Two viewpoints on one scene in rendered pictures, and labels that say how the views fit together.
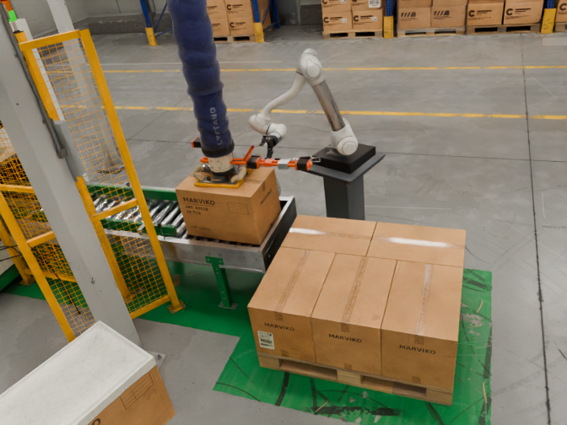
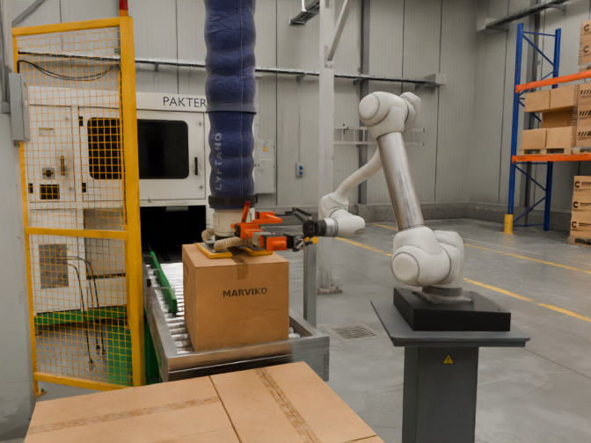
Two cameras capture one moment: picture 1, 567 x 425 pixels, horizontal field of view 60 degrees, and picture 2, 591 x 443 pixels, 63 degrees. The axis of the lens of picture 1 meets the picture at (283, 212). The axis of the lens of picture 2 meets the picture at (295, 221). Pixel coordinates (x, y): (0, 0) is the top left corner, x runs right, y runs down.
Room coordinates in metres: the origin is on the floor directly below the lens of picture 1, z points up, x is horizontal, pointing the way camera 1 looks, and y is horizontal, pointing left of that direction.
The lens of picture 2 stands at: (1.69, -1.44, 1.35)
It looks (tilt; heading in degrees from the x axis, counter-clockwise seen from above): 6 degrees down; 45
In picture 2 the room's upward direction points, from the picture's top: straight up
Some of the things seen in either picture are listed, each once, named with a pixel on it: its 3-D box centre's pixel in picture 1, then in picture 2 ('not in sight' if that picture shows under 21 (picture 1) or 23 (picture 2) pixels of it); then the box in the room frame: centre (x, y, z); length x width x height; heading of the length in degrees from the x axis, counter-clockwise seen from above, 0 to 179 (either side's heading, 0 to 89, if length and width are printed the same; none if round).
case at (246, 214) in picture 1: (229, 201); (230, 293); (3.07, 0.37, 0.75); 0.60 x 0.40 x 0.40; 63
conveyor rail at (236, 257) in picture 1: (122, 243); (150, 304); (3.12, 1.25, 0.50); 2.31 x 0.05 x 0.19; 66
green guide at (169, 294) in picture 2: (86, 223); (155, 275); (3.31, 1.55, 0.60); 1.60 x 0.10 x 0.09; 66
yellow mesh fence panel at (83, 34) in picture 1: (81, 214); (75, 221); (2.69, 1.26, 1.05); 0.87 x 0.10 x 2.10; 118
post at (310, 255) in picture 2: not in sight; (310, 317); (3.63, 0.37, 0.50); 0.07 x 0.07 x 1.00; 66
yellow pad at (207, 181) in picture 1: (218, 180); (213, 246); (3.00, 0.41, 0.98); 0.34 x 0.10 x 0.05; 67
